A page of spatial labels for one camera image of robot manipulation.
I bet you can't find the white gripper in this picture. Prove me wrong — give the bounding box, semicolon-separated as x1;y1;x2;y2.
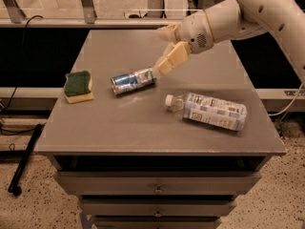
153;10;214;76

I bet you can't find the silver blue redbull can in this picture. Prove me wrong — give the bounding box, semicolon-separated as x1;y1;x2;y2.
111;68;155;94

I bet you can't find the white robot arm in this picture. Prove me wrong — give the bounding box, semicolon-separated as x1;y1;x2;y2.
152;0;305;83

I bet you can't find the clear plastic water bottle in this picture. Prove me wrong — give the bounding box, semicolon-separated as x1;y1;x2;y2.
164;93;247;132

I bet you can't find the green yellow sponge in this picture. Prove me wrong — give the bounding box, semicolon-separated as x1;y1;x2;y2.
64;71;93;104

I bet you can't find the grey drawer cabinet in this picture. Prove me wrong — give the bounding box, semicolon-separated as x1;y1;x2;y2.
33;29;288;229

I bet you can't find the top grey drawer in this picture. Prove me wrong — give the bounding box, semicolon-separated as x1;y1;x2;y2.
54;171;261;196

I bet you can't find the grey drawer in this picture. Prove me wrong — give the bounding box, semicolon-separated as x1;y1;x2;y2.
94;217;221;229
54;171;261;196
79;198;236;217

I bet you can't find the middle grey drawer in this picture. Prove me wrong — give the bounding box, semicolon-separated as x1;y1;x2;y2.
79;198;236;217

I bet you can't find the bottom grey drawer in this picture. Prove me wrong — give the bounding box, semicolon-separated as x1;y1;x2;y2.
94;217;221;229

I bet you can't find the black rod on floor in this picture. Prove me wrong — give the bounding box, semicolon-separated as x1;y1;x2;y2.
8;124;43;197

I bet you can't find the white cable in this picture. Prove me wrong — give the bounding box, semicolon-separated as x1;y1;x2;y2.
268;81;305;117

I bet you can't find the black cable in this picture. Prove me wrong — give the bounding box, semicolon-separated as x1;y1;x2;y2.
0;14;45;136

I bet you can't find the metal railing frame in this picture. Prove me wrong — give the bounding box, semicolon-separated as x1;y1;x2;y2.
0;0;219;29

